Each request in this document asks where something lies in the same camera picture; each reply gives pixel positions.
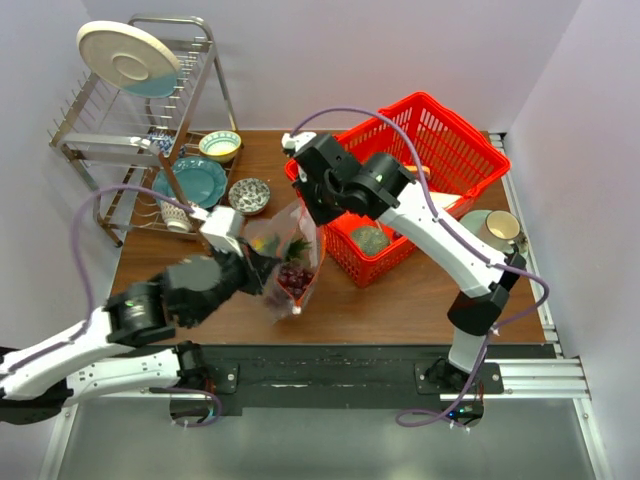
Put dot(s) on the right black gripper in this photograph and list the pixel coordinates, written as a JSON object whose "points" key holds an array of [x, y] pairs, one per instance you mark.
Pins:
{"points": [[319, 214]]}

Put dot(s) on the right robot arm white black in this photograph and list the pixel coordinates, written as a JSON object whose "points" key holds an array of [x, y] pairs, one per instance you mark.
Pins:
{"points": [[332, 182]]}

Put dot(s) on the metal dish rack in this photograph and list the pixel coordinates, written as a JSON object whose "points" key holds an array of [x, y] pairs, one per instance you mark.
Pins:
{"points": [[103, 132]]}

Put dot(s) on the large white blue plate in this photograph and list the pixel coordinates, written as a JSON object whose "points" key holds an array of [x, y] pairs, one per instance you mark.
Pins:
{"points": [[129, 58]]}

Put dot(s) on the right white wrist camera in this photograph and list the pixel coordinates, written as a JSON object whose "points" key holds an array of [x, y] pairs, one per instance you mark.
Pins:
{"points": [[292, 143]]}

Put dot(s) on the small toy pineapple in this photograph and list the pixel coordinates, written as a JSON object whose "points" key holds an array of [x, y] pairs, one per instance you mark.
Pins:
{"points": [[289, 250]]}

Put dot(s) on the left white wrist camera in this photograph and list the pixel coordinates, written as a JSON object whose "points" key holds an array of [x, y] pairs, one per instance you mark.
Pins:
{"points": [[221, 227]]}

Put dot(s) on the black white patterned bowl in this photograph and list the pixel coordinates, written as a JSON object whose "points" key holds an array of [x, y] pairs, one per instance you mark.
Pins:
{"points": [[249, 196]]}

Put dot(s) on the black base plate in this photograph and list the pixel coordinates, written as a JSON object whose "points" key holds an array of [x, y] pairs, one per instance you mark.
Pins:
{"points": [[397, 377]]}

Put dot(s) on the teal scalloped plate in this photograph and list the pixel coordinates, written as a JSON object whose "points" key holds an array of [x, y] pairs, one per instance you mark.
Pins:
{"points": [[203, 181]]}

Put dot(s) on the red plastic shopping basket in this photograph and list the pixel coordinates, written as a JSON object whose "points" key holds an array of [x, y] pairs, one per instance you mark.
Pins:
{"points": [[460, 160]]}

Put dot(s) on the mint green saucer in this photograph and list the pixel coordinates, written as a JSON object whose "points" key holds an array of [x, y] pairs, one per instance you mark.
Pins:
{"points": [[472, 221]]}

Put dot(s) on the clear zip top bag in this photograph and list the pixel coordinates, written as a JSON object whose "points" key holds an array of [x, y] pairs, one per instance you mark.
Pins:
{"points": [[292, 221]]}

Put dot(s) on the yellow rimmed teal bowl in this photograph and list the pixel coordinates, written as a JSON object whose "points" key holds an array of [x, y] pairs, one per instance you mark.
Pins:
{"points": [[220, 146]]}

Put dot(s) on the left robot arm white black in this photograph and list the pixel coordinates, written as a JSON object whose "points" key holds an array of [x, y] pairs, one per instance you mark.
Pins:
{"points": [[96, 356]]}

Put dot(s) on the white green leek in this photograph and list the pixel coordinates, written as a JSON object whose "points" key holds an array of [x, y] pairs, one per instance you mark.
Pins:
{"points": [[444, 201]]}

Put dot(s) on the green netted melon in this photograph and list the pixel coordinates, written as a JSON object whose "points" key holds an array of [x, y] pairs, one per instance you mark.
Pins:
{"points": [[370, 240]]}

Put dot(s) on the patterned bowl in rack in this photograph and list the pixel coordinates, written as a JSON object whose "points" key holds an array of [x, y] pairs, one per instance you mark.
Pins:
{"points": [[175, 219]]}

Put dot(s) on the blue patterned dish in rack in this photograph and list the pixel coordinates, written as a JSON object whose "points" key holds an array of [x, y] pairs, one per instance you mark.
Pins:
{"points": [[165, 142]]}

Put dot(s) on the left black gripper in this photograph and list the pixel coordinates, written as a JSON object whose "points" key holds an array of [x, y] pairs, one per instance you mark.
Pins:
{"points": [[257, 266]]}

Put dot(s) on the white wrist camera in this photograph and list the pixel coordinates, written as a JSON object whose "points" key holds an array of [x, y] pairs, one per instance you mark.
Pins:
{"points": [[221, 227], [292, 143]]}

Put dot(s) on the cream enamel mug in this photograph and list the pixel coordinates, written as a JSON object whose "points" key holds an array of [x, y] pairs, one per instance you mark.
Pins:
{"points": [[502, 231]]}

